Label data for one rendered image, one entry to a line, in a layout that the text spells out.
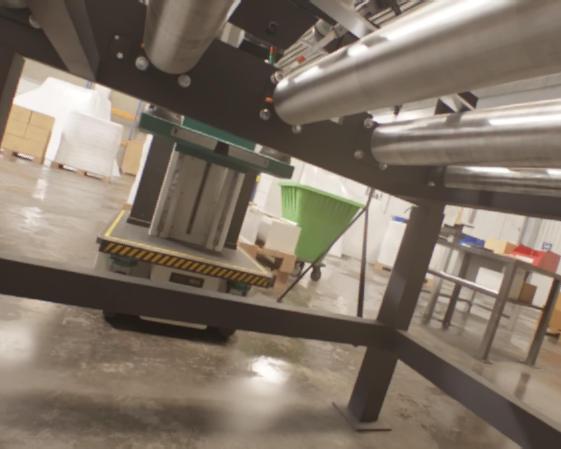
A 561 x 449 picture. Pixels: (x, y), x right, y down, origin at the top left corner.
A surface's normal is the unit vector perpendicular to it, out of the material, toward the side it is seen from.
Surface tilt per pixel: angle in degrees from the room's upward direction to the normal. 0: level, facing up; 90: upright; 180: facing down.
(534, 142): 127
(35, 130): 90
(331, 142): 90
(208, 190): 90
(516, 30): 132
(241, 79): 90
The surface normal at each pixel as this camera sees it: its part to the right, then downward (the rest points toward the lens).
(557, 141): -0.90, 0.27
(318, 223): 0.21, 0.29
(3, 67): 0.40, 0.15
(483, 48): -0.76, 0.62
